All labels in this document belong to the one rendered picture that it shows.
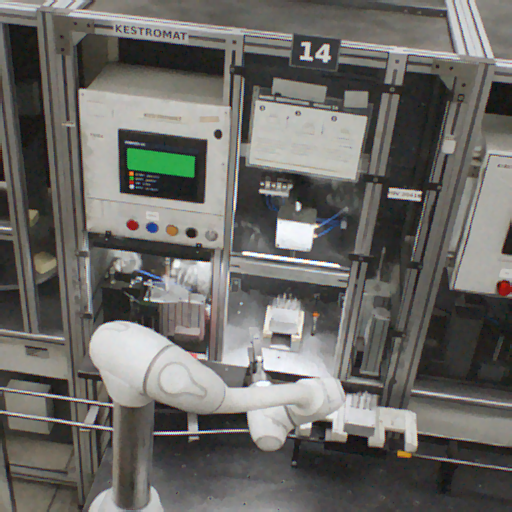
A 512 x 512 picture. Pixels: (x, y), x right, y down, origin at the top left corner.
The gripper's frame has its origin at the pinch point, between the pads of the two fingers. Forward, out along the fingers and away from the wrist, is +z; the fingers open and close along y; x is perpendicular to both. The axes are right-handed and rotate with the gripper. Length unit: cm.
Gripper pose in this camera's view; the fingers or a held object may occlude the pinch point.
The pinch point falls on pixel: (253, 343)
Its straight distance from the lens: 249.8
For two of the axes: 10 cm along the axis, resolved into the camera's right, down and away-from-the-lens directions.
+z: -1.2, -6.0, 8.0
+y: 0.5, -8.0, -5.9
